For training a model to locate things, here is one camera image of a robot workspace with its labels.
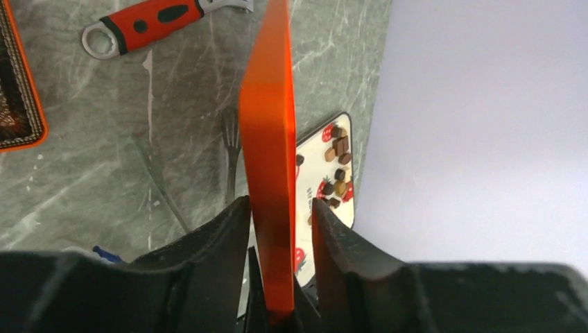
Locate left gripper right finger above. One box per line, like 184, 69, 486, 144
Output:
312, 199, 587, 332

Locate orange tray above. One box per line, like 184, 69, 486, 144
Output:
239, 1, 296, 323

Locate clear plastic screw box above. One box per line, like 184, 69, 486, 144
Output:
92, 246, 123, 264

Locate orange chocolate box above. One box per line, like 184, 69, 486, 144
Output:
1, 1, 49, 153

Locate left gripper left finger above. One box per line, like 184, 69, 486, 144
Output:
1, 196, 251, 332

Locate metal tongs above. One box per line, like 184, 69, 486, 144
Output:
132, 108, 242, 234

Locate strawberry print white tray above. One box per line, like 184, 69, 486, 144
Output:
295, 112, 354, 287

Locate red handled adjustable wrench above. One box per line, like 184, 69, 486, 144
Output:
81, 0, 254, 60

